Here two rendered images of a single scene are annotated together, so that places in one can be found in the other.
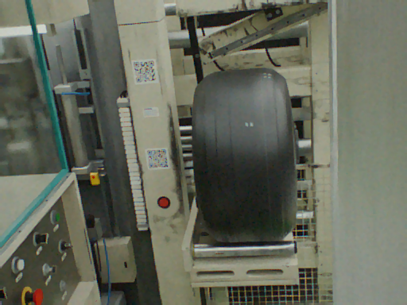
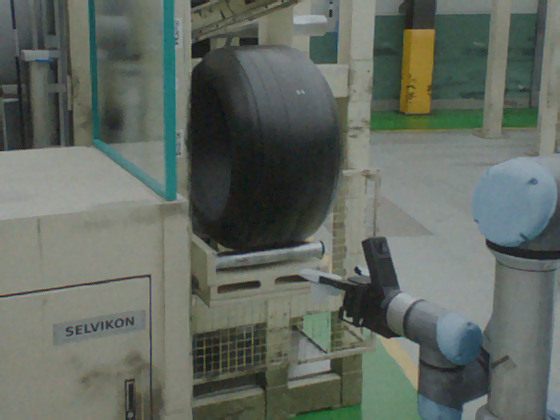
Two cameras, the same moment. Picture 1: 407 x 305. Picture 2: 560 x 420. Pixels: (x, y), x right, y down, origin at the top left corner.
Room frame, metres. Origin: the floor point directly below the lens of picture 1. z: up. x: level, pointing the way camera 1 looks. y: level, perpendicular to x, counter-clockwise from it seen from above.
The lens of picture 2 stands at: (-0.22, 1.00, 1.59)
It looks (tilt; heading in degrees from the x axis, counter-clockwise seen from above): 11 degrees down; 330
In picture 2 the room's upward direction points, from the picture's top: straight up
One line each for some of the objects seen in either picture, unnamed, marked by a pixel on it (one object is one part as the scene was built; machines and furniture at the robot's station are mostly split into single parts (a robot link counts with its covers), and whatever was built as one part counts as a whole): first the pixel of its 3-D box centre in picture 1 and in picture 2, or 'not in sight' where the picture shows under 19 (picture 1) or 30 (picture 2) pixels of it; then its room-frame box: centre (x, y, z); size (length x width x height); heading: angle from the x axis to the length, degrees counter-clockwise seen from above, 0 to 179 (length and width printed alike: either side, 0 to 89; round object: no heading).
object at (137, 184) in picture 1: (136, 164); not in sight; (1.62, 0.22, 1.19); 0.05 x 0.04 x 0.48; 172
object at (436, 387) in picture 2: not in sight; (447, 385); (0.65, 0.06, 0.94); 0.11 x 0.08 x 0.11; 93
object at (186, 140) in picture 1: (190, 155); not in sight; (2.02, 0.04, 1.05); 0.20 x 0.15 x 0.30; 82
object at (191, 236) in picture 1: (194, 230); (187, 247); (1.64, 0.05, 0.90); 0.40 x 0.03 x 0.10; 172
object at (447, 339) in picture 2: not in sight; (443, 333); (0.65, 0.08, 1.04); 0.11 x 0.08 x 0.09; 3
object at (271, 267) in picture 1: (243, 265); (264, 277); (1.48, -0.10, 0.83); 0.36 x 0.09 x 0.06; 82
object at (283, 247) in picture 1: (243, 249); (266, 254); (1.48, -0.11, 0.90); 0.35 x 0.05 x 0.05; 82
